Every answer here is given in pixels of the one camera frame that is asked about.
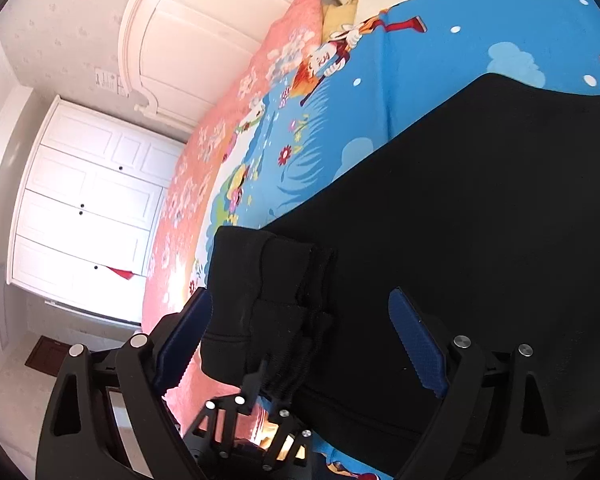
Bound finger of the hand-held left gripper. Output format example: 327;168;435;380
261;397;315;467
182;359;268;461

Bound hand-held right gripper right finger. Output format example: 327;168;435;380
387;287;566;480

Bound black pants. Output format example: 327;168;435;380
200;72;600;466

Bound blue cartoon bed sheet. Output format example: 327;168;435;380
192;0;600;480

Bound brown floor mat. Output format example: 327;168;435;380
25;336;76;373

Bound yellow pillow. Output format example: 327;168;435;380
321;0;361;43

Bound white wardrobe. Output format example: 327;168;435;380
7;95;186;326

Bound white paper label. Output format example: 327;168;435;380
94;66;131;97

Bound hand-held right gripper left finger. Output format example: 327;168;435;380
36;287;213;480

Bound pink floral quilt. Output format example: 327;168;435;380
141;0;326;436

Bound white wooden headboard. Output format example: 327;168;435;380
117;0;346;133

